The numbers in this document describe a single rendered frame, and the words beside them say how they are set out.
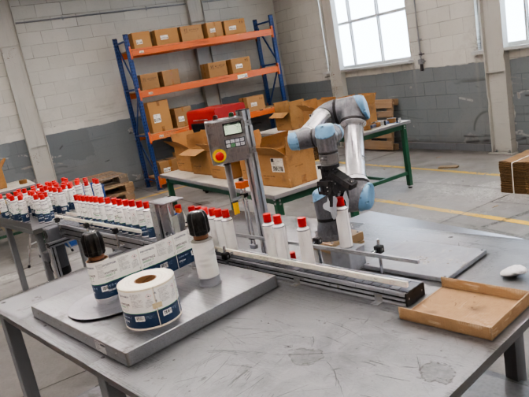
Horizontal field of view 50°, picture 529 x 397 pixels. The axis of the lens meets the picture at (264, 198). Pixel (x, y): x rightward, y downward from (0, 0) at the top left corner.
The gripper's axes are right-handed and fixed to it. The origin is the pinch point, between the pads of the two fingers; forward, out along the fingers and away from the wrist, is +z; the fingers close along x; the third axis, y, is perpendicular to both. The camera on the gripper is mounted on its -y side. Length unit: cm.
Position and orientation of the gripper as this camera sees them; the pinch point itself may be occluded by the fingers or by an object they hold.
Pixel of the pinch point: (342, 213)
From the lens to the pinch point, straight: 224.8
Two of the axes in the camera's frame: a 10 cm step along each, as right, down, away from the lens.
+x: -7.2, 2.8, -6.4
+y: -6.7, -0.5, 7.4
